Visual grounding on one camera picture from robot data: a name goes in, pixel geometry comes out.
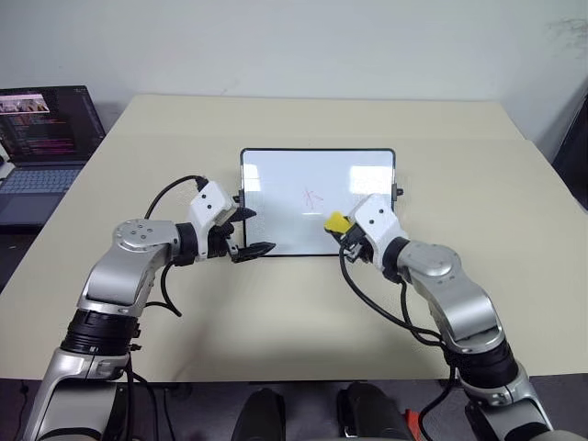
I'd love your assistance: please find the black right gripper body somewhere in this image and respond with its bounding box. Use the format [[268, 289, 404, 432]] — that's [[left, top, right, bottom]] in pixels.
[[338, 222, 374, 266]]

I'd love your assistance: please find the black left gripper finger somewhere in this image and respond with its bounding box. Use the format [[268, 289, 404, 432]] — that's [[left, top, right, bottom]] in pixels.
[[229, 207, 259, 227], [231, 241, 277, 265]]

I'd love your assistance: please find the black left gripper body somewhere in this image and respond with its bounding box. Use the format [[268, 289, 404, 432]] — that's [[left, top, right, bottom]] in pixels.
[[205, 211, 245, 263]]

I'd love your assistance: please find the yellow whiteboard eraser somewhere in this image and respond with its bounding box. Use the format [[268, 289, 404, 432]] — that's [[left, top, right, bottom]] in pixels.
[[322, 210, 354, 236]]

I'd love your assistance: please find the black framed whiteboard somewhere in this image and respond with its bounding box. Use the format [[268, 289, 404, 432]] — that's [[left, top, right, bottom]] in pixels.
[[232, 147, 406, 258]]

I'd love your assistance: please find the dark rounded shape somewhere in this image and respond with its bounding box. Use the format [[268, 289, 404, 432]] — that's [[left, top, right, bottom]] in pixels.
[[336, 382, 411, 441], [231, 387, 289, 441]]

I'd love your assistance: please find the small orange part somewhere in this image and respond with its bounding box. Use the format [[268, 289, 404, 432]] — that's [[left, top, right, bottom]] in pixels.
[[403, 408, 422, 438]]

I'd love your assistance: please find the open grey laptop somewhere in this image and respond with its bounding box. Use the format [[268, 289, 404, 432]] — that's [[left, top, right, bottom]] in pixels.
[[0, 84, 108, 230]]

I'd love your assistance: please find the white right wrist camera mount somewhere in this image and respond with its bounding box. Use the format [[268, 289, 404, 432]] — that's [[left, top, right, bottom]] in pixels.
[[347, 193, 411, 271]]

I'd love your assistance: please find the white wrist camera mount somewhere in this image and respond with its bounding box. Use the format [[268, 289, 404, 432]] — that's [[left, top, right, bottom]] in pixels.
[[186, 180, 241, 261], [347, 193, 411, 271]]

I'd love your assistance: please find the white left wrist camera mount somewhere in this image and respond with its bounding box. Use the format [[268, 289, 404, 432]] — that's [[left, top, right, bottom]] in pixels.
[[186, 180, 241, 261]]

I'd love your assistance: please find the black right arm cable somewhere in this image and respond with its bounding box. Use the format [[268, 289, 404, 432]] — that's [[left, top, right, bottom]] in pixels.
[[338, 245, 460, 353]]

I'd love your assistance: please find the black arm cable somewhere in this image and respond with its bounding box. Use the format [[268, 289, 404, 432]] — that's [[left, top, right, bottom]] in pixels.
[[137, 175, 210, 319], [338, 245, 460, 353]]

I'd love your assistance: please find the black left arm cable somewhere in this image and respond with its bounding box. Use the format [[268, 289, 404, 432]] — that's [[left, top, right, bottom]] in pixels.
[[137, 175, 210, 319]]

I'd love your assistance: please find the thin black cable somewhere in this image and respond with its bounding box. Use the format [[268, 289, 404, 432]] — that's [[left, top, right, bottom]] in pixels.
[[119, 353, 160, 441]]

